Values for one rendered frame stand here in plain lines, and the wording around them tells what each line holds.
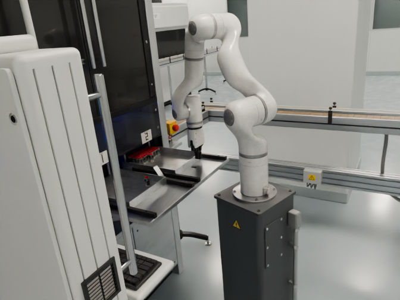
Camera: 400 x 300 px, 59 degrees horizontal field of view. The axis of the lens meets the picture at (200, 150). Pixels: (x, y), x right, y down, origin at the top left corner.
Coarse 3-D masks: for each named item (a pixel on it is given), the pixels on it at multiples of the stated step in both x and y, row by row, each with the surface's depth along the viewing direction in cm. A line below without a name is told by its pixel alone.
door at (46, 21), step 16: (0, 0) 117; (16, 0) 122; (32, 0) 127; (48, 0) 132; (64, 0) 138; (0, 16) 117; (16, 16) 122; (32, 16) 127; (48, 16) 133; (64, 16) 139; (0, 32) 118; (16, 32) 123; (48, 32) 134; (64, 32) 140; (80, 32) 146; (48, 48) 134; (80, 48) 147; (96, 112) 159
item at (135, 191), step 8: (128, 176) 176; (136, 176) 173; (144, 176) 170; (152, 176) 167; (160, 176) 165; (112, 184) 169; (128, 184) 167; (136, 184) 166; (144, 184) 166; (152, 184) 165; (160, 184) 161; (112, 192) 160; (128, 192) 159; (136, 192) 158; (144, 192) 151; (152, 192) 156; (112, 200) 148; (128, 200) 152; (136, 200) 147
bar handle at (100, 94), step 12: (96, 84) 86; (96, 96) 86; (108, 108) 89; (108, 120) 90; (108, 132) 90; (108, 144) 91; (108, 156) 93; (120, 180) 96; (120, 192) 96; (120, 204) 98; (120, 216) 99; (132, 240) 103; (132, 252) 103; (132, 264) 105
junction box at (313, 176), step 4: (308, 168) 247; (304, 172) 245; (308, 172) 243; (312, 172) 242; (316, 172) 241; (320, 172) 240; (304, 176) 246; (308, 176) 244; (312, 176) 243; (316, 176) 241; (320, 176) 240; (304, 180) 247; (308, 180) 245; (312, 180) 244; (316, 180) 242; (320, 180) 241; (320, 184) 242
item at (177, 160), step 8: (160, 152) 205; (168, 152) 202; (176, 152) 199; (184, 152) 197; (192, 152) 194; (160, 160) 193; (168, 160) 192; (176, 160) 191; (184, 160) 190; (192, 160) 183; (152, 168) 177; (160, 168) 175; (168, 168) 181; (176, 168) 172; (184, 168) 177
